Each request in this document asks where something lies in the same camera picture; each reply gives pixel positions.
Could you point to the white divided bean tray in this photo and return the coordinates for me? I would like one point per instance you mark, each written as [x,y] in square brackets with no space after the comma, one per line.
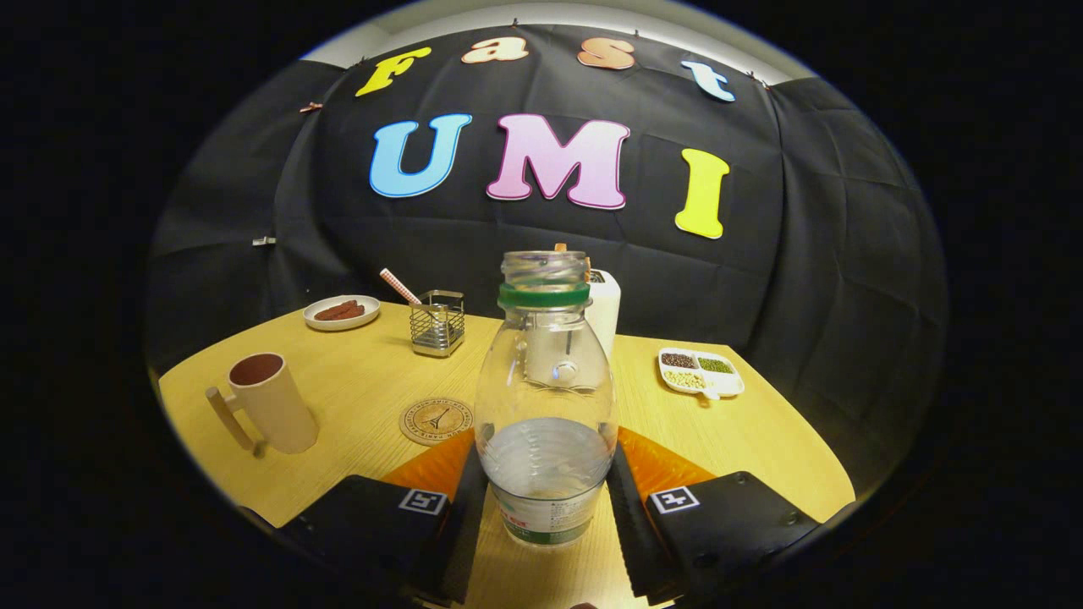
[700,372]

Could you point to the brown sausage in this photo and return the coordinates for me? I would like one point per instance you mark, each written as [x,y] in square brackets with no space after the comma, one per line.
[334,309]
[354,313]

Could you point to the round wooden coaster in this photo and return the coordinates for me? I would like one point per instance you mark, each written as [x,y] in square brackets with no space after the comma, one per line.
[436,420]

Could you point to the wooden table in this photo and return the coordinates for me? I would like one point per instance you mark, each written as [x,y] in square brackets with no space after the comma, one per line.
[719,440]

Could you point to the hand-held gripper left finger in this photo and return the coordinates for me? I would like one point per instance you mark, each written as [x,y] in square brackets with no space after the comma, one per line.
[461,541]

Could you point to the black backdrop cloth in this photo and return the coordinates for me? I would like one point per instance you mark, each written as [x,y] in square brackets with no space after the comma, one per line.
[804,279]

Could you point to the white toaster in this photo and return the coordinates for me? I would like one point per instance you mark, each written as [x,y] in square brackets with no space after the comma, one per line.
[605,313]

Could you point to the clear plastic juice bottle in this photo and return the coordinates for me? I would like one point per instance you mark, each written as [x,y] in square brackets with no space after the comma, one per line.
[546,474]

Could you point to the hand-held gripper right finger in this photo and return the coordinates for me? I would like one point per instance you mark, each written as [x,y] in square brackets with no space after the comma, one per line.
[634,541]

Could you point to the white round plate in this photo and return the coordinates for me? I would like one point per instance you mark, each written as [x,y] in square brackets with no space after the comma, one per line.
[368,304]

